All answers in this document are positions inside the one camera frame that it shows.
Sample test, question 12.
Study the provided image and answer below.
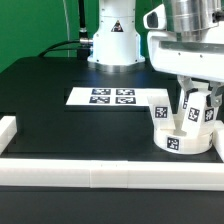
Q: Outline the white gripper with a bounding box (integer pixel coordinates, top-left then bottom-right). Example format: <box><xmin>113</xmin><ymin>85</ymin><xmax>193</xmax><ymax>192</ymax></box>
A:
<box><xmin>143</xmin><ymin>3</ymin><xmax>224</xmax><ymax>107</ymax></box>

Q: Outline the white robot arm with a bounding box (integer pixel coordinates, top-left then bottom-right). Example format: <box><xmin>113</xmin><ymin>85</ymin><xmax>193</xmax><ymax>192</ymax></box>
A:
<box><xmin>88</xmin><ymin>0</ymin><xmax>224</xmax><ymax>107</ymax></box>

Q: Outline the white marker sheet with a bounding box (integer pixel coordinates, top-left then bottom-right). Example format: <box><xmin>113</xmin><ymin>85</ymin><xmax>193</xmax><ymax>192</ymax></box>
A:
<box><xmin>66</xmin><ymin>87</ymin><xmax>168</xmax><ymax>106</ymax></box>

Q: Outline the white front fence wall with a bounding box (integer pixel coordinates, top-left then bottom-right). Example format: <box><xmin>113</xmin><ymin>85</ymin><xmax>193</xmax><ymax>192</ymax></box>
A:
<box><xmin>0</xmin><ymin>158</ymin><xmax>224</xmax><ymax>191</ymax></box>

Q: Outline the black cable connector block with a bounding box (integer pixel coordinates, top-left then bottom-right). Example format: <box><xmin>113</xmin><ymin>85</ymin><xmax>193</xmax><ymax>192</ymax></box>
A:
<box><xmin>77</xmin><ymin>47</ymin><xmax>90</xmax><ymax>60</ymax></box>

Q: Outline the black thick cable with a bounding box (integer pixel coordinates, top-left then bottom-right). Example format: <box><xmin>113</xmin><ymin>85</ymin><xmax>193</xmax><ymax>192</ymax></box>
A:
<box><xmin>37</xmin><ymin>0</ymin><xmax>94</xmax><ymax>59</ymax></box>

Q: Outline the thin white cable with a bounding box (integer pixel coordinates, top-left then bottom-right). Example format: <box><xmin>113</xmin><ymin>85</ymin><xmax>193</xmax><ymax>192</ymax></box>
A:
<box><xmin>62</xmin><ymin>0</ymin><xmax>72</xmax><ymax>58</ymax></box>

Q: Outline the white left fence wall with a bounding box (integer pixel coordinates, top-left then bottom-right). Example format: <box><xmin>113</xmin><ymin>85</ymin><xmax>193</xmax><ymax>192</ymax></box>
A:
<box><xmin>0</xmin><ymin>116</ymin><xmax>17</xmax><ymax>155</ymax></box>

